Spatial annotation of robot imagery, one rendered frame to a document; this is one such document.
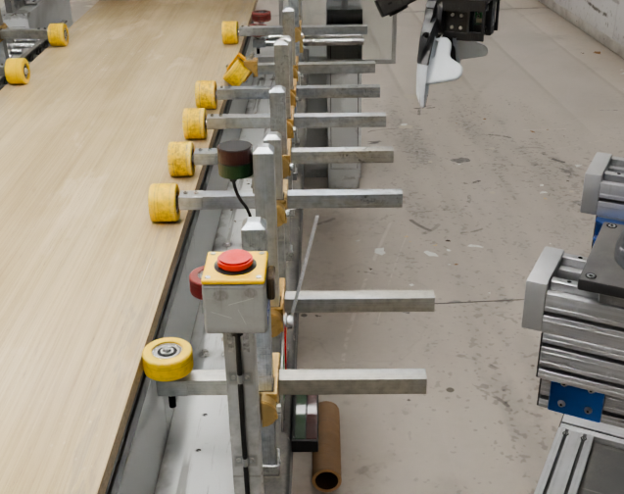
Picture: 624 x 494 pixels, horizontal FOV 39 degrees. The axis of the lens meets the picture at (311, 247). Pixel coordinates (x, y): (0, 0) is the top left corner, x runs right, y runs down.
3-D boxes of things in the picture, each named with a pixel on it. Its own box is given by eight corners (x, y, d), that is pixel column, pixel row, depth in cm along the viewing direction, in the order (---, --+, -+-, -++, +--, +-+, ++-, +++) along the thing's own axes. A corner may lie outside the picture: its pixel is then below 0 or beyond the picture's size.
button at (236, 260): (254, 261, 100) (254, 248, 99) (252, 277, 97) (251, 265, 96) (219, 261, 100) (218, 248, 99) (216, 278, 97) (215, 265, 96)
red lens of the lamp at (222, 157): (255, 152, 149) (254, 139, 148) (252, 165, 144) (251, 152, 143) (219, 152, 149) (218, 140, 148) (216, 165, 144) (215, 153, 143)
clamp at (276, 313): (286, 300, 170) (285, 276, 167) (283, 338, 158) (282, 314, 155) (257, 300, 170) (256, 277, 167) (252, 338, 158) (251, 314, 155)
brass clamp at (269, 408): (284, 376, 147) (283, 351, 145) (281, 427, 135) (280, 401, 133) (248, 376, 148) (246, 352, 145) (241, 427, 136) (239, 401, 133)
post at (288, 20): (298, 157, 282) (294, 6, 260) (297, 161, 279) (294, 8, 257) (287, 157, 282) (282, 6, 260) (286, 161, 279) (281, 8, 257)
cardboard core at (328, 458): (339, 401, 262) (341, 469, 235) (339, 421, 265) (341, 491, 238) (312, 401, 262) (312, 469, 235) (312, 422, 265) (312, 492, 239)
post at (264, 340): (277, 471, 148) (266, 214, 126) (276, 486, 144) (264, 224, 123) (257, 471, 148) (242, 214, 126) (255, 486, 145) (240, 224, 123)
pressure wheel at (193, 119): (205, 101, 225) (203, 125, 221) (208, 121, 232) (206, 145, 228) (181, 101, 226) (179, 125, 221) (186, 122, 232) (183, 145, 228)
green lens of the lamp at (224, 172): (255, 166, 151) (255, 153, 150) (253, 178, 145) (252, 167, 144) (220, 166, 151) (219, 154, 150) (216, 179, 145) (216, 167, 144)
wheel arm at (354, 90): (379, 94, 250) (379, 81, 249) (380, 98, 247) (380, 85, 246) (206, 96, 251) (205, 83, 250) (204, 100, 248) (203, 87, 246)
